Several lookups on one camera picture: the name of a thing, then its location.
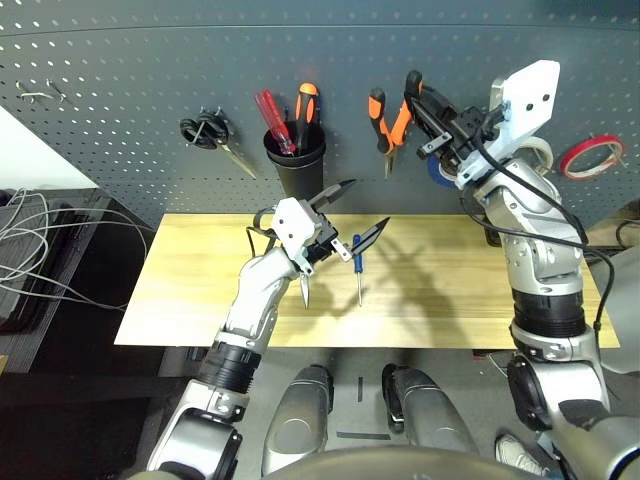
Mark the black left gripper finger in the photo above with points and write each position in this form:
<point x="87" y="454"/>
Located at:
<point x="335" y="192"/>
<point x="370" y="235"/>

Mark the black tool cup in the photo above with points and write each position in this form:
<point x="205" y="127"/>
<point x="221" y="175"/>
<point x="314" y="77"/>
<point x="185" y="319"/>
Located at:
<point x="300" y="175"/>

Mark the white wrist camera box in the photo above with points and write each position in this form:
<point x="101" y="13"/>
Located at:
<point x="530" y="100"/>
<point x="292" y="225"/>

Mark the black tool case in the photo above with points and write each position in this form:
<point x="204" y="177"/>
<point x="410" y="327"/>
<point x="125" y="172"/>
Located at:
<point x="492" y="237"/>

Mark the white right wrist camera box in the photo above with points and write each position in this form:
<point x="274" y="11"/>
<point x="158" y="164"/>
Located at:
<point x="530" y="100"/>

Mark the red tape roll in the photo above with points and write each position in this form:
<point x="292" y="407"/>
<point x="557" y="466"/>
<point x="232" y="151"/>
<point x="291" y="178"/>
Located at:
<point x="575" y="152"/>

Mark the silver robot leg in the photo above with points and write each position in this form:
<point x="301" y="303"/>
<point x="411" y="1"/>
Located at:
<point x="430" y="415"/>
<point x="295" y="425"/>

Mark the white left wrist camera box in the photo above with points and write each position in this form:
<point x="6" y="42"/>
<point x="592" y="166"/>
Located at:
<point x="292" y="225"/>

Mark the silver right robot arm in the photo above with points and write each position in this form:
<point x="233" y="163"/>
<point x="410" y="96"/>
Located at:
<point x="545" y="250"/>

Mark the silver left robot leg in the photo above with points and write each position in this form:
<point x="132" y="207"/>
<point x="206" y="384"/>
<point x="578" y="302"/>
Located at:
<point x="295" y="425"/>

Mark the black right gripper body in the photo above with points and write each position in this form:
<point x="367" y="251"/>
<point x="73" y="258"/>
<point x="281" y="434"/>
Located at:
<point x="465" y="130"/>

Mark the long black floor tape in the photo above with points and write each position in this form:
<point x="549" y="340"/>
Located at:
<point x="362" y="435"/>

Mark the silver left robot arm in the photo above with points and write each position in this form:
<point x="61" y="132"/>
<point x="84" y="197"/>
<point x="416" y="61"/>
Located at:
<point x="260" y="290"/>

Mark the small metal peg hook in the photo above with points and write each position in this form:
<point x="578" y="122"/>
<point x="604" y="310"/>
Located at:
<point x="32" y="95"/>

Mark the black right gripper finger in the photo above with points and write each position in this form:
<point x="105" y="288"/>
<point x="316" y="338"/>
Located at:
<point x="434" y="144"/>
<point x="440" y="112"/>

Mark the blue tape roll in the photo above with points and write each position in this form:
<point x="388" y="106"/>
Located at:
<point x="437" y="175"/>

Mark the dark grey pegboard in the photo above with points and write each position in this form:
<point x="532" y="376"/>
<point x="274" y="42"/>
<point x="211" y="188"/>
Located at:
<point x="150" y="60"/>

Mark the orange black needle-nose pliers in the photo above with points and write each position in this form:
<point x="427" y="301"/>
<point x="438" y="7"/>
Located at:
<point x="395" y="130"/>

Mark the short black floor tape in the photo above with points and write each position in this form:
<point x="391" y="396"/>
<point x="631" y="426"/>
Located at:
<point x="360" y="390"/>

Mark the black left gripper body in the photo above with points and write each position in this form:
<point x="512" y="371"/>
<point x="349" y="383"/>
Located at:
<point x="322" y="240"/>

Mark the white grey machine housing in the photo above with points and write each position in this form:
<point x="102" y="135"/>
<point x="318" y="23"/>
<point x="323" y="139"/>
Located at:
<point x="625" y="300"/>

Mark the white tape roll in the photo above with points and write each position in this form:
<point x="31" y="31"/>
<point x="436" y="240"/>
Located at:
<point x="542" y="147"/>

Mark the white sneaker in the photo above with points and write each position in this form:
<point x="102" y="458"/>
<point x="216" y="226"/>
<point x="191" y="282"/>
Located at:
<point x="515" y="452"/>

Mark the silver right robot leg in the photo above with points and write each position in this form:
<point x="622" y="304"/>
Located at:
<point x="430" y="415"/>

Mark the grey robot torso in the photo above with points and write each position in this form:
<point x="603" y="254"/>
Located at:
<point x="400" y="465"/>

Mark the white panel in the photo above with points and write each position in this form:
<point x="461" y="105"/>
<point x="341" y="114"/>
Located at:
<point x="30" y="160"/>

